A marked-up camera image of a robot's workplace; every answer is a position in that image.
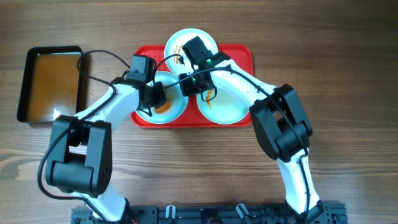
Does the orange green sponge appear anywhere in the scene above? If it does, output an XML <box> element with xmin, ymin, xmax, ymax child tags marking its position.
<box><xmin>154</xmin><ymin>96</ymin><xmax>173</xmax><ymax>114</ymax></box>

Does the white plate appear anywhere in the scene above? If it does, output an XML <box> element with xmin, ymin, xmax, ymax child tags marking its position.
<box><xmin>164</xmin><ymin>28</ymin><xmax>218</xmax><ymax>75</ymax></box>
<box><xmin>136</xmin><ymin>71</ymin><xmax>188</xmax><ymax>124</ymax></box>
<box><xmin>196</xmin><ymin>88</ymin><xmax>249</xmax><ymax>125</ymax></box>

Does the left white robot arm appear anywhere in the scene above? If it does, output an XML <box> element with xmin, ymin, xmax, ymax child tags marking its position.
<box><xmin>37</xmin><ymin>54</ymin><xmax>165</xmax><ymax>223</ymax></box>

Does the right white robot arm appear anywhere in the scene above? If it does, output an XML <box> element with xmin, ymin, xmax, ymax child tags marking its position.
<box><xmin>179</xmin><ymin>37</ymin><xmax>323</xmax><ymax>223</ymax></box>

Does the red plastic tray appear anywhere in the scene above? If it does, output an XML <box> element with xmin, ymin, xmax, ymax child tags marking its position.
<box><xmin>130</xmin><ymin>44</ymin><xmax>254</xmax><ymax>129</ymax></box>

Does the black water basin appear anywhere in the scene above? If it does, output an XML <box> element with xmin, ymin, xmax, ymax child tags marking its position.
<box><xmin>16</xmin><ymin>45</ymin><xmax>85</xmax><ymax>123</ymax></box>

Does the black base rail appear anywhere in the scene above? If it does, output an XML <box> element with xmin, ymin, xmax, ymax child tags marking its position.
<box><xmin>70</xmin><ymin>202</ymin><xmax>348</xmax><ymax>224</ymax></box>

